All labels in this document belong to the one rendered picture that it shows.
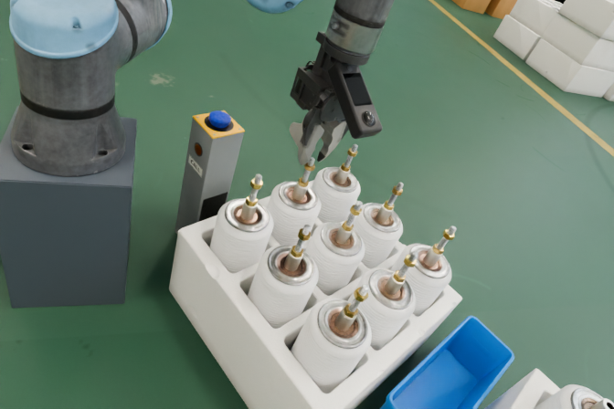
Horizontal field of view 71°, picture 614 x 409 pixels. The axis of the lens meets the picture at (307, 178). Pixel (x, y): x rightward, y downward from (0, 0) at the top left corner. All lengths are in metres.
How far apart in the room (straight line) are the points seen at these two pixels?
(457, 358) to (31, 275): 0.84
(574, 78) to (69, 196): 2.99
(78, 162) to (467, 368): 0.85
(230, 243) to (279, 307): 0.13
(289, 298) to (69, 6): 0.48
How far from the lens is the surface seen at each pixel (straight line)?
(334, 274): 0.75
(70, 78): 0.62
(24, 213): 0.73
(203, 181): 0.84
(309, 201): 0.79
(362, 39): 0.62
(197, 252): 0.76
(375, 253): 0.84
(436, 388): 0.99
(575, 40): 3.31
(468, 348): 1.03
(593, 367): 1.32
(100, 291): 0.87
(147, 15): 0.72
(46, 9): 0.61
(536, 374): 0.90
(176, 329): 0.88
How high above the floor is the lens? 0.76
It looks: 37 degrees down
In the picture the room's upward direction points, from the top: 21 degrees clockwise
